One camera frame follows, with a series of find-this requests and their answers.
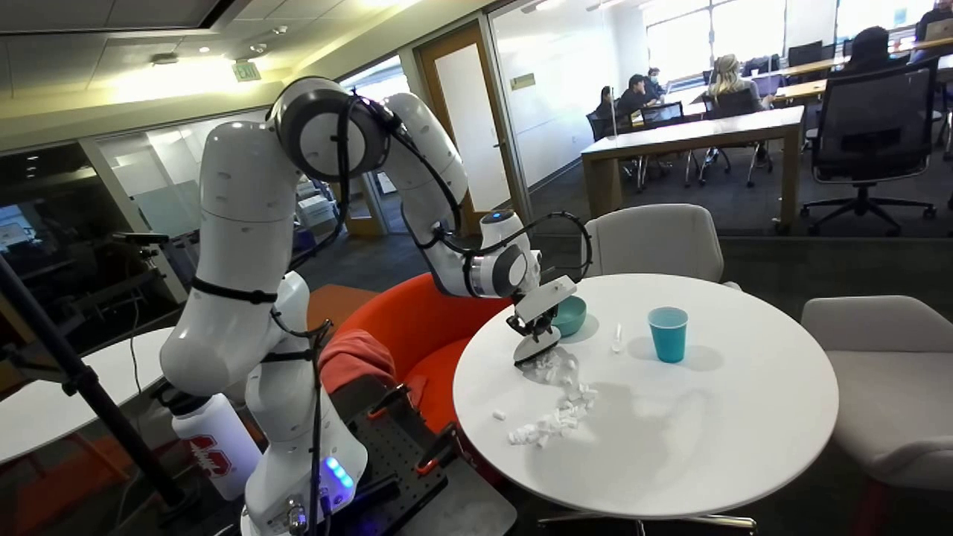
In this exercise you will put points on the blue lit computer monitor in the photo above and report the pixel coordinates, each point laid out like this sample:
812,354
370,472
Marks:
17,227

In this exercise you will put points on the salmon pink cloth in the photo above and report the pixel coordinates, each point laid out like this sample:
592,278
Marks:
352,361

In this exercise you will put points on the blue plastic cup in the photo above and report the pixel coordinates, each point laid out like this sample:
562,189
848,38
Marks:
670,338

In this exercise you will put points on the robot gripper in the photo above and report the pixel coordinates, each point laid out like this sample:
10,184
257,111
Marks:
547,297

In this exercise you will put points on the black mesh office chair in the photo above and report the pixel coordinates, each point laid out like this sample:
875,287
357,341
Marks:
875,120

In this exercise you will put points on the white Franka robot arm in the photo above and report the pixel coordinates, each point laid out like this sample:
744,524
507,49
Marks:
242,196

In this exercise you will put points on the ceiling hung sign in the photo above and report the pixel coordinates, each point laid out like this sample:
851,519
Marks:
247,70

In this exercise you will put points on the teal bowl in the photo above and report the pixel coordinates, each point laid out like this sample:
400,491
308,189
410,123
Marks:
574,317

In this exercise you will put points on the large orange tub armchair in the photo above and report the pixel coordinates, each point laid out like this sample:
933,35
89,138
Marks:
419,327

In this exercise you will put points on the light grey upholstered chair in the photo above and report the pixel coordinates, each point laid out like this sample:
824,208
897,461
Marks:
650,241
894,376

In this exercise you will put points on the black swivel chair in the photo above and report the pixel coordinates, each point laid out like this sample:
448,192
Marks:
735,105

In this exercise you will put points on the wood framed glass door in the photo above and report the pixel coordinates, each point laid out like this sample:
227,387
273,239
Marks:
482,107

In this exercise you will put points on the small white round table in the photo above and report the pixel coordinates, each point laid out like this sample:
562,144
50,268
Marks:
40,418

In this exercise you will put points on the white bottle with red print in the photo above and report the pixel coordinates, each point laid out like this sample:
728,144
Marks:
224,448

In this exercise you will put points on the seated person in dark top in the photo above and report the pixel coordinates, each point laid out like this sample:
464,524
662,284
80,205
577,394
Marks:
602,111
869,49

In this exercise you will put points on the dark haired seated person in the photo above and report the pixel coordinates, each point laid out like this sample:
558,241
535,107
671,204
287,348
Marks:
632,95
655,83

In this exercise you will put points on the blonde seated person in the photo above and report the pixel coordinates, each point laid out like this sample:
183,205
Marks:
731,77

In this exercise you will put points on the black tripod pole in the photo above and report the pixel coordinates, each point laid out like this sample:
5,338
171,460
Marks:
80,382

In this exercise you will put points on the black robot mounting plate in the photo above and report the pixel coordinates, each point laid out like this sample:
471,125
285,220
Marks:
397,472

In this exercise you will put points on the pile of white foam pieces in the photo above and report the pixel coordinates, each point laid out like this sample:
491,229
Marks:
567,396

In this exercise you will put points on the long wooden table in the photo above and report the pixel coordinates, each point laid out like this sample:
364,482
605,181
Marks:
695,131

